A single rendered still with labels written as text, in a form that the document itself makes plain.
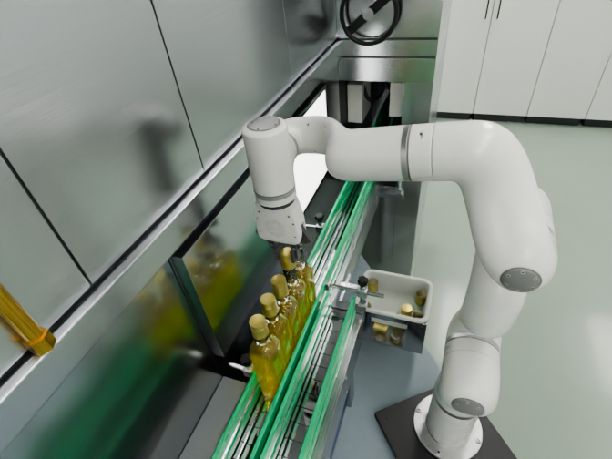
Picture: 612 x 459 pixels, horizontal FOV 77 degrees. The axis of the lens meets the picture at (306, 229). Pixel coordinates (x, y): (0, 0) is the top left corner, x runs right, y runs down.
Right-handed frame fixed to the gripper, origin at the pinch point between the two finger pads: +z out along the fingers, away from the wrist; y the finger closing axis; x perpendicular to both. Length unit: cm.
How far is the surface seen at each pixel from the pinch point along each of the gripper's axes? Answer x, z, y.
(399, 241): 97, 79, 13
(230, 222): -1.7, -7.6, -11.9
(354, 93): 108, 6, -13
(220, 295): -12.5, 5.2, -11.8
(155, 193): -15.8, -25.0, -14.7
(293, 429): -25.3, 31.5, 8.2
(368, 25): 96, -25, -4
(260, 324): -18.2, 3.3, 1.4
